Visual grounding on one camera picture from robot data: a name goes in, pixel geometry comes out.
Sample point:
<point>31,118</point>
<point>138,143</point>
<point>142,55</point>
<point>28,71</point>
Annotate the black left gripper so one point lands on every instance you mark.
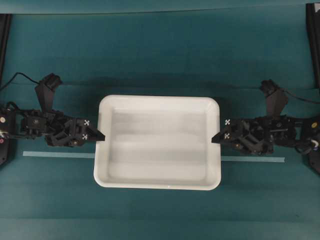
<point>58,130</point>

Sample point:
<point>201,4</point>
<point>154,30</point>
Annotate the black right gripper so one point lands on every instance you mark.
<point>258,136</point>

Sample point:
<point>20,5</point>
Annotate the white plastic tray case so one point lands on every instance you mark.
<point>158,142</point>

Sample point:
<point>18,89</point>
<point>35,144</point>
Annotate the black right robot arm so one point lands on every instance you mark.
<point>308,136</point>

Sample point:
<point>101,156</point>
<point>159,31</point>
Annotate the light blue tape strip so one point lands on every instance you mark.
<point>45,154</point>

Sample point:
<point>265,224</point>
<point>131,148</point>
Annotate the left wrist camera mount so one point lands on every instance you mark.
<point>45,91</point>

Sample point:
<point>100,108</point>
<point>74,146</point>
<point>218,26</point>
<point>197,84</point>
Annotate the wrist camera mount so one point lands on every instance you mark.
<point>275,98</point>
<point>45,91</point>

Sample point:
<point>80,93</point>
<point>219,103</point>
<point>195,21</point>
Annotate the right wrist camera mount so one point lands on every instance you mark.
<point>275,98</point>

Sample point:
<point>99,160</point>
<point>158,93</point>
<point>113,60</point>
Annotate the black left frame rail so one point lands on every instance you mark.
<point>5,25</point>

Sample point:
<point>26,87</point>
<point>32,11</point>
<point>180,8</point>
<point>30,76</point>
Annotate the black frame rail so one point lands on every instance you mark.
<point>5,25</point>
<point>312,13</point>

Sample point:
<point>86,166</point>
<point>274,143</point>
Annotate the black right frame rail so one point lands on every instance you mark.
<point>312,13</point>

